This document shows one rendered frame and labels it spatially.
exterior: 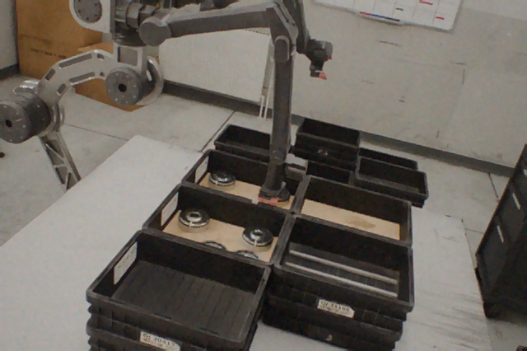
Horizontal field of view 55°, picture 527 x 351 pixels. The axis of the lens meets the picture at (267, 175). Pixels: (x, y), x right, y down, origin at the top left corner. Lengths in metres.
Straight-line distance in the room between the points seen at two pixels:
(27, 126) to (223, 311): 1.15
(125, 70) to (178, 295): 0.85
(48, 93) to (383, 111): 3.19
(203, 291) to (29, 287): 0.53
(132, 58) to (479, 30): 3.27
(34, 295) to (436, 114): 3.81
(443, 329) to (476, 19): 3.20
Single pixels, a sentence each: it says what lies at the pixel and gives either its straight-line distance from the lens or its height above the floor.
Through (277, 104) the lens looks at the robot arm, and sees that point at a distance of 1.54.
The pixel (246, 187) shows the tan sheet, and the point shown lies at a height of 0.83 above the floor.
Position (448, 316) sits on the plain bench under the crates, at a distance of 1.87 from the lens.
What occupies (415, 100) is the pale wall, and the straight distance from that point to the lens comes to 4.70.
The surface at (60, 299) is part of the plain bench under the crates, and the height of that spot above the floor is 0.70.
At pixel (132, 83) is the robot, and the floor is 1.16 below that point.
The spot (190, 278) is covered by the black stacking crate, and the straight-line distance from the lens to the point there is 1.51.
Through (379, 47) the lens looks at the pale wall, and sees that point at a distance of 4.57.
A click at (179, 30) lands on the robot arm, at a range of 1.53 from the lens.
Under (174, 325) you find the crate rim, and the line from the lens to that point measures 1.24.
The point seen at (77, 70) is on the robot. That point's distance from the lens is 2.14.
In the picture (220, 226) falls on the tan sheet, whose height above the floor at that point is 0.83.
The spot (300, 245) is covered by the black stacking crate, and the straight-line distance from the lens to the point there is 1.71.
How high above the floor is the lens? 1.81
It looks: 28 degrees down
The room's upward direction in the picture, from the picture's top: 11 degrees clockwise
